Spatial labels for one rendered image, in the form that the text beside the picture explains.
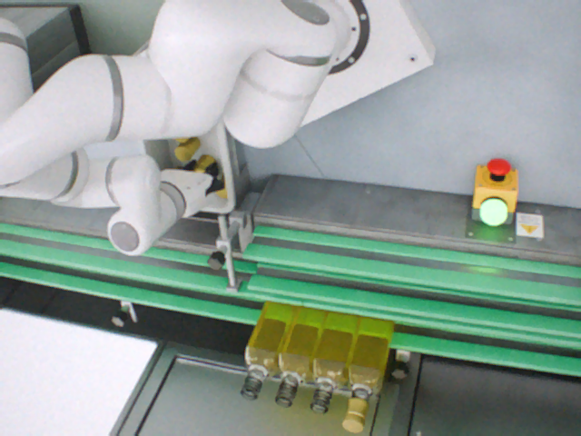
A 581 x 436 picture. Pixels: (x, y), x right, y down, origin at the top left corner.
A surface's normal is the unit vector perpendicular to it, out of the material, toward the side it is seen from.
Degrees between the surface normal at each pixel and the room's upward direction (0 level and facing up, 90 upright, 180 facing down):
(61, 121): 56
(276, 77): 7
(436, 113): 0
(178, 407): 90
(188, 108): 29
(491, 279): 90
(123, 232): 15
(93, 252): 90
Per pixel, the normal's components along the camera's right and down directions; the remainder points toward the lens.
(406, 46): -0.26, 0.55
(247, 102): -0.49, 0.42
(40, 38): 0.96, 0.12
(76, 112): 0.63, 0.21
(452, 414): -0.07, -0.77
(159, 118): 0.53, 0.60
